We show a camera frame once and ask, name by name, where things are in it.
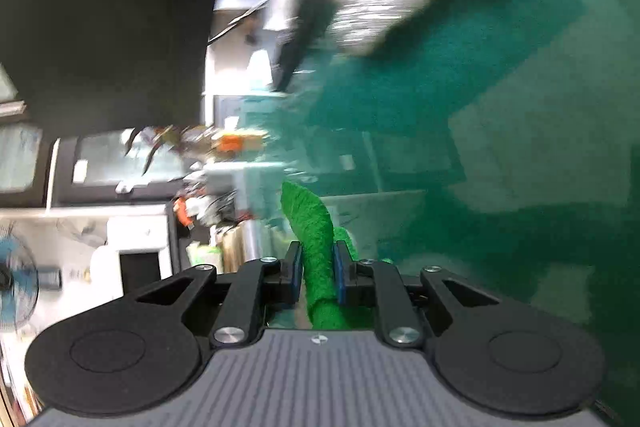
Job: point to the potted plant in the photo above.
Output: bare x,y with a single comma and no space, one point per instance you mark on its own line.
165,139

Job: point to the black monitor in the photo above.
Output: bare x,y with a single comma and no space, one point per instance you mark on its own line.
100,7

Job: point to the stack of books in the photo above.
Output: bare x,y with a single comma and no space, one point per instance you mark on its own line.
237,247

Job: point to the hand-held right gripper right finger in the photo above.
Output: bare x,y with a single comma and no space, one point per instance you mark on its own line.
341,274

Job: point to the white cabinet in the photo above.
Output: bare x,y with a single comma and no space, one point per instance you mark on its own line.
135,247

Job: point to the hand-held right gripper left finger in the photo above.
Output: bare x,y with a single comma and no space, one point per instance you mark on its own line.
296,272

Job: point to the blue fan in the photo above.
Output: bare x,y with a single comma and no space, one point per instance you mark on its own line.
17,279

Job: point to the green cloth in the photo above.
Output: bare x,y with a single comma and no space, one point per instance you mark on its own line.
315,232

